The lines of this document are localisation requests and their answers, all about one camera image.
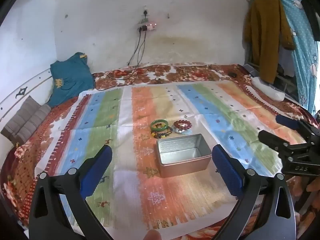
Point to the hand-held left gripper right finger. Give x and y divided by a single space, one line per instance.
226 170

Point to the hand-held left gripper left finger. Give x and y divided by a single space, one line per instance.
96 172

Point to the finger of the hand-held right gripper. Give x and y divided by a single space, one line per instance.
287 121
271 138

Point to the silver metal tin box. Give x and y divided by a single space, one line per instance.
180 166

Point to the green jade bangle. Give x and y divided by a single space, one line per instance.
152 125

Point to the person's left hand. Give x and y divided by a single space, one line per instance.
153 235

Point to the white pillow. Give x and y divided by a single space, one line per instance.
267 90

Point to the pale hanging garment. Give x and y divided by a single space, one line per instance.
287 60

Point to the grey flat box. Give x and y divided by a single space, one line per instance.
251 70

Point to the small black object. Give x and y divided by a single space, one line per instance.
233 74

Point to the striped colourful cloth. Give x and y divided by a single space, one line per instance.
140 100

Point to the grey folded cloth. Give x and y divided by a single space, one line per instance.
25 120

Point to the blue dotted hanging cloth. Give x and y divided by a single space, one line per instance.
300 30

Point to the mustard hanging sweater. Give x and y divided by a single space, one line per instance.
265 30

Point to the teal garment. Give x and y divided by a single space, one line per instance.
70 75

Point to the white bed headboard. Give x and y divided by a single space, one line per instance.
37 80

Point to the white power strip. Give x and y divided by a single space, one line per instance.
147 27

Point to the wall plug adapter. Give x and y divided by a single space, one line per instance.
146 13

